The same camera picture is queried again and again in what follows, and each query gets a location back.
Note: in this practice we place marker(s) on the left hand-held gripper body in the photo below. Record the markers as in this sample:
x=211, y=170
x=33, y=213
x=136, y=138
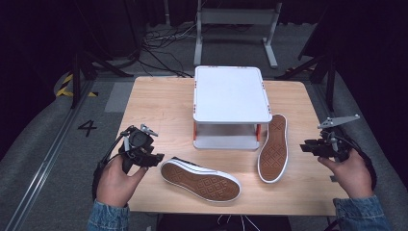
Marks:
x=136, y=141

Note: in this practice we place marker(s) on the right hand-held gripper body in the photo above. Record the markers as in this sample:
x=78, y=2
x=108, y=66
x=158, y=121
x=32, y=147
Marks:
x=335, y=146

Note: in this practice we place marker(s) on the black canvas sneaker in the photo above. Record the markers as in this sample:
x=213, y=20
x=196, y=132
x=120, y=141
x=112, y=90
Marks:
x=202, y=183
x=273, y=150

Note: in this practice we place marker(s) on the white two-tier shoe rack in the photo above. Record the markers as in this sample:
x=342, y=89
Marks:
x=231, y=96

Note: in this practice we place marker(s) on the person's right hand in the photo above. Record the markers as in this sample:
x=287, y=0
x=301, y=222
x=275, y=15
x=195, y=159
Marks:
x=352, y=176

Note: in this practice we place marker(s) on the person's left hand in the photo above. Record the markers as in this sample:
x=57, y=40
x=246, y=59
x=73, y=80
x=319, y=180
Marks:
x=115, y=183

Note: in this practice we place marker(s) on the grey tape piece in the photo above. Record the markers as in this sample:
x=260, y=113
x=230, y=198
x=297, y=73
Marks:
x=333, y=178

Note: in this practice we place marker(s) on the black tripod stand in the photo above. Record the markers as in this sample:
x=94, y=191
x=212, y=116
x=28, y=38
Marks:
x=86, y=69
x=320, y=69

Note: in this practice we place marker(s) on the yellow black hazard tape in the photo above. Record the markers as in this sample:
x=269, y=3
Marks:
x=65, y=89

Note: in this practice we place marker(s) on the grey metal stand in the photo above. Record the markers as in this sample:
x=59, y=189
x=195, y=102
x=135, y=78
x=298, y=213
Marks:
x=235, y=16

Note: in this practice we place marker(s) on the metal floor rail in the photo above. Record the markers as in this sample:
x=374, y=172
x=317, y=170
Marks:
x=48, y=157

